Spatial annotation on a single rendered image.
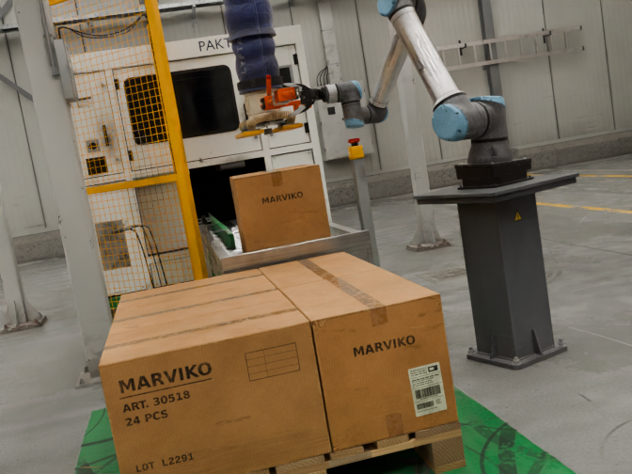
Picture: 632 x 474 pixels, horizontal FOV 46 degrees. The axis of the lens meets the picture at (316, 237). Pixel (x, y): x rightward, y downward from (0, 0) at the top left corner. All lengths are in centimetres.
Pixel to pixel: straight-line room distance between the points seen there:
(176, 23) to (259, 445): 1057
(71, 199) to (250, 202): 108
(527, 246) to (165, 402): 172
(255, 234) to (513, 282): 116
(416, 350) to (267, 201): 140
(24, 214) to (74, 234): 834
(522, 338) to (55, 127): 251
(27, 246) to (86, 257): 822
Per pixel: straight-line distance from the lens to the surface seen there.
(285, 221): 342
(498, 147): 317
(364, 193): 402
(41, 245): 1224
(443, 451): 237
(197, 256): 411
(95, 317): 411
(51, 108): 408
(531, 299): 326
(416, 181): 651
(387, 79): 353
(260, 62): 365
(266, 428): 220
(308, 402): 220
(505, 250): 314
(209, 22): 1240
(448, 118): 302
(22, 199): 1239
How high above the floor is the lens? 103
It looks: 7 degrees down
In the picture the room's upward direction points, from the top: 9 degrees counter-clockwise
